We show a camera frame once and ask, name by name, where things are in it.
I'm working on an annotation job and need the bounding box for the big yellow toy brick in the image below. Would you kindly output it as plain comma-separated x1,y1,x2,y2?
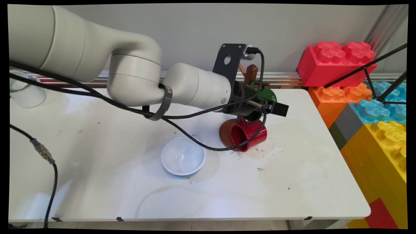
339,121,408,229

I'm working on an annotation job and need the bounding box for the white plastic cup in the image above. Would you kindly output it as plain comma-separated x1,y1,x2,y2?
9,70,46,109

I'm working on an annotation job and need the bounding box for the grey strap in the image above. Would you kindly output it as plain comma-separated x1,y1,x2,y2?
144,84,173,122

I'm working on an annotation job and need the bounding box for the dark grey camera mount plate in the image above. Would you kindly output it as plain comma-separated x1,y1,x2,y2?
212,43,253,86

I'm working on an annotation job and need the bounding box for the big red toy brick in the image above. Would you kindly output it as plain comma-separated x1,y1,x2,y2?
297,41,378,88

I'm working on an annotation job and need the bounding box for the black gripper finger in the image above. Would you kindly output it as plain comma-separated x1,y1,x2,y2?
263,101,289,117

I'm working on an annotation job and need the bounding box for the white ceramic bowl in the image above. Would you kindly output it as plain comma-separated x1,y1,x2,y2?
161,136,207,178

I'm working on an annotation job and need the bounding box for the black cable with metal connector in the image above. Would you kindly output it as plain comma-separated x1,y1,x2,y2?
9,124,59,228

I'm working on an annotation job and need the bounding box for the dark green toy brick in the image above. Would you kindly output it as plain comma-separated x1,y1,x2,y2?
329,122,348,150

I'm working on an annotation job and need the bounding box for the red mug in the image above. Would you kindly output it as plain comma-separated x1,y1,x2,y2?
230,117,268,152

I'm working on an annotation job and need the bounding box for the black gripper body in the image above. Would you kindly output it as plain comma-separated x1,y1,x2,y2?
224,81,271,115

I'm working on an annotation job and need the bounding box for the small red toy brick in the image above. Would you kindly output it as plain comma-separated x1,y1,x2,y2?
365,198,399,229

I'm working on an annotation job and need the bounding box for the blue toy brick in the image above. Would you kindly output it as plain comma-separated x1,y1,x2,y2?
349,81,407,124

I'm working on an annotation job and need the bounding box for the black tripod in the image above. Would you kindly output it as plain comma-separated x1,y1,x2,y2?
324,43,408,105

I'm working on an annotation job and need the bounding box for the aluminium rail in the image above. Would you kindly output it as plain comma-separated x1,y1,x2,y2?
25,70,305,89

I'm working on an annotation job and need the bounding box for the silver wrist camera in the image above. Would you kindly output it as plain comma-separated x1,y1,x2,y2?
243,45,261,61

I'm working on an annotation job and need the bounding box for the black camera cable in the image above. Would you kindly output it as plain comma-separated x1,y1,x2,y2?
9,47,265,119

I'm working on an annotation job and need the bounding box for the brown wooden mug tree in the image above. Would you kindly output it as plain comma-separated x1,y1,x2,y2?
219,64,271,148

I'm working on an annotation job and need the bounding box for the green mug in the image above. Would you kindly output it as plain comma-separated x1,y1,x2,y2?
245,81,277,122

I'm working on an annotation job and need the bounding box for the orange toy brick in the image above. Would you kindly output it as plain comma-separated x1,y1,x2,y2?
308,83,373,129

